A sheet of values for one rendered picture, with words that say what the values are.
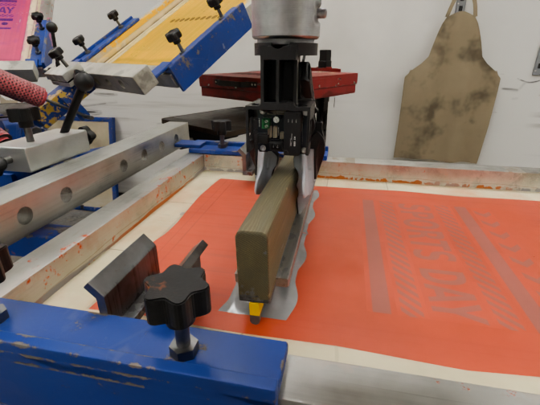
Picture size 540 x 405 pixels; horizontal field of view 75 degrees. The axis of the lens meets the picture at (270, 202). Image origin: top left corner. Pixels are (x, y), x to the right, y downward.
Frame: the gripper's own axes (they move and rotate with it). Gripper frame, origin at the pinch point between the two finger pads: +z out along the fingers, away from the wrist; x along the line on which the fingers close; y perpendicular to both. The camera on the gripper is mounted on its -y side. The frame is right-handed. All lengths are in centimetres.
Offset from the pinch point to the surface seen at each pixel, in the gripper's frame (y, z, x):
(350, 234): -1.6, 5.0, 9.3
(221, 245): 5.2, 5.1, -7.9
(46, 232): 0.8, 8.8, -40.4
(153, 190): -3.6, 1.6, -22.3
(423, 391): 26.6, 1.5, 13.5
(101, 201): -184, 91, -178
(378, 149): -200, 41, 32
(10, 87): -26, -12, -68
